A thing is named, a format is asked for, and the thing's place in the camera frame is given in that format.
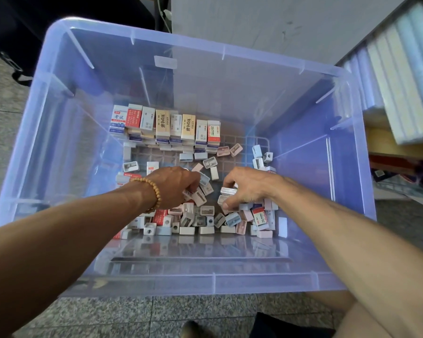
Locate person's right hand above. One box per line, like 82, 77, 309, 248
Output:
222, 166, 283, 214

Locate person's left hand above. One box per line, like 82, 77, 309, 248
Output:
144, 165, 202, 212

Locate pile of boxed erasers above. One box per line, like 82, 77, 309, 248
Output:
113, 143, 289, 240

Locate row of erasers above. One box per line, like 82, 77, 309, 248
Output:
109, 103, 223, 152

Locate clear plastic storage bin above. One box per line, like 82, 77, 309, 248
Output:
0, 16, 378, 299

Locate person's right forearm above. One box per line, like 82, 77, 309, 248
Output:
268, 183, 423, 338

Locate person's left forearm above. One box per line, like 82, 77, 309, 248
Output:
0, 181, 159, 338

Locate person's left cream clog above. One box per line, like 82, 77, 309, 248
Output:
182, 320, 209, 338

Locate person's right leg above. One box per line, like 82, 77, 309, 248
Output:
310, 291, 396, 338

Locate black shorts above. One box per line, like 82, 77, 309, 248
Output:
250, 312, 336, 338

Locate white cabinet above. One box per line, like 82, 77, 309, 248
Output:
171, 0, 410, 66

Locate stack of white blue books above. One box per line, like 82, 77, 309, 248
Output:
342, 0, 423, 145

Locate black backpack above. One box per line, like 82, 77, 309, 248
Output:
0, 0, 156, 85

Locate beaded wooden bracelet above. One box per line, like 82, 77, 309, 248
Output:
130, 177, 163, 215

